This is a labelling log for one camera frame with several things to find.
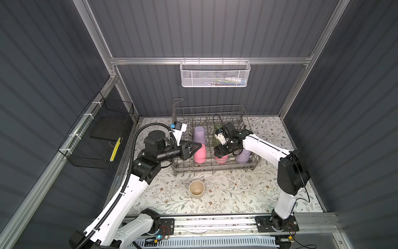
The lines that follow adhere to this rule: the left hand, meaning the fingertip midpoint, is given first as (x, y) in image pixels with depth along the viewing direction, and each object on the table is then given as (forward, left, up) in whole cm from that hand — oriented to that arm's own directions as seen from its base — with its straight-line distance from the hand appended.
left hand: (201, 147), depth 63 cm
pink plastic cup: (+10, -12, -29) cm, 33 cm away
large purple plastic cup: (+22, +1, -19) cm, 29 cm away
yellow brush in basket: (+3, +39, -6) cm, 40 cm away
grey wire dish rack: (+12, -12, -4) cm, 17 cm away
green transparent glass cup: (+16, -8, -18) cm, 25 cm away
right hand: (+14, -13, -24) cm, 30 cm away
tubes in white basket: (+46, -16, +1) cm, 49 cm away
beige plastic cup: (-5, +3, -33) cm, 33 cm away
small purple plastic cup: (+8, -23, -22) cm, 33 cm away
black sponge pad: (+15, +46, -4) cm, 49 cm away
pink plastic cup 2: (+10, 0, -23) cm, 25 cm away
